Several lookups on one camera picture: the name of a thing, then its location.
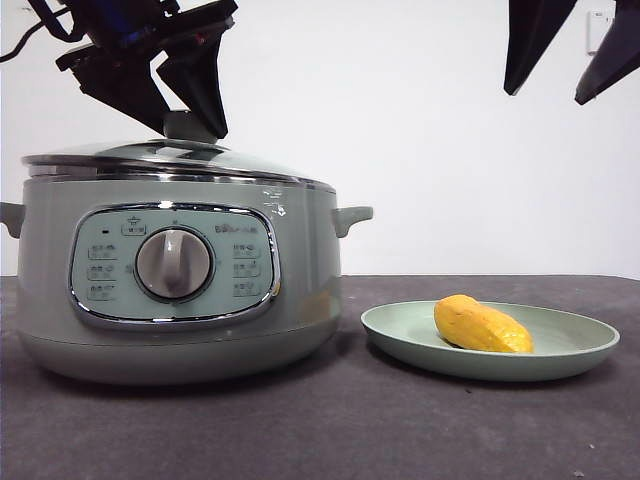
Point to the pale green electric steamer pot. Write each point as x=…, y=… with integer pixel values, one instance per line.
x=190, y=340

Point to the white wall power socket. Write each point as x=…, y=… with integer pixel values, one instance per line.
x=597, y=32

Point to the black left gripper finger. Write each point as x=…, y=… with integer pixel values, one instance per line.
x=125, y=90
x=200, y=85

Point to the glass lid with green knob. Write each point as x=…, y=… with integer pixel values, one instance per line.
x=165, y=157

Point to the yellow corn cob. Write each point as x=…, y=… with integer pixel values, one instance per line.
x=480, y=325

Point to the pale green round plate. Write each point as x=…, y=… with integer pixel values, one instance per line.
x=400, y=345

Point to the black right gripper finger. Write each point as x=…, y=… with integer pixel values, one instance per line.
x=620, y=60
x=530, y=40

